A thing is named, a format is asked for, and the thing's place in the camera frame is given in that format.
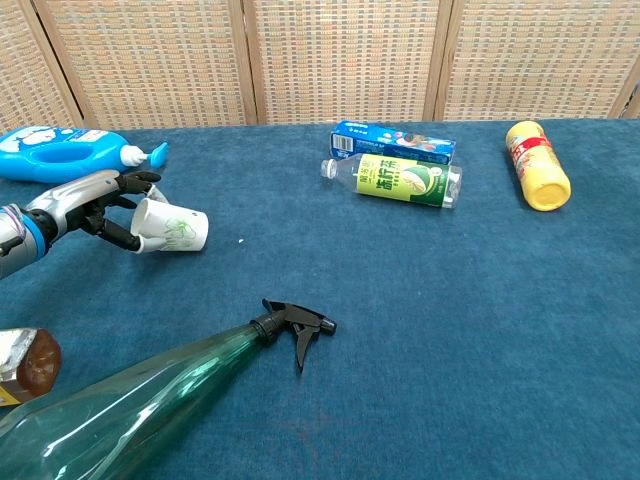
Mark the blue pump detergent bottle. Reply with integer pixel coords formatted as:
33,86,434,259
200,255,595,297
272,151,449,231
0,125,170,184

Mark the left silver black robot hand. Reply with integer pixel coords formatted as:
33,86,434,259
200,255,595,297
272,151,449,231
24,168,170,255

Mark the white paper cup green print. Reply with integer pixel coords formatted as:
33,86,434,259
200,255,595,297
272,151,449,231
130,196,209,255

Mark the blue toothpaste box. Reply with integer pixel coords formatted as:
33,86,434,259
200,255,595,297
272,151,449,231
329,119,457,166

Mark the green spray bottle black trigger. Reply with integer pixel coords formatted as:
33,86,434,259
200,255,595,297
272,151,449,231
0,298,338,480

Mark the clear bottle green label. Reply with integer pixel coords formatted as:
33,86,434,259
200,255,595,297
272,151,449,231
320,152,464,212

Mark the yellow squeeze bottle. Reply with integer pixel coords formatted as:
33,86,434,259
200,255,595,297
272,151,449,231
505,120,572,213

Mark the woven bamboo folding screen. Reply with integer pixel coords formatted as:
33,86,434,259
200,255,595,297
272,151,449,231
0,0,640,133

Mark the blue felt table cover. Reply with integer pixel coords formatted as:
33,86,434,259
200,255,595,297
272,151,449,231
0,118,640,480

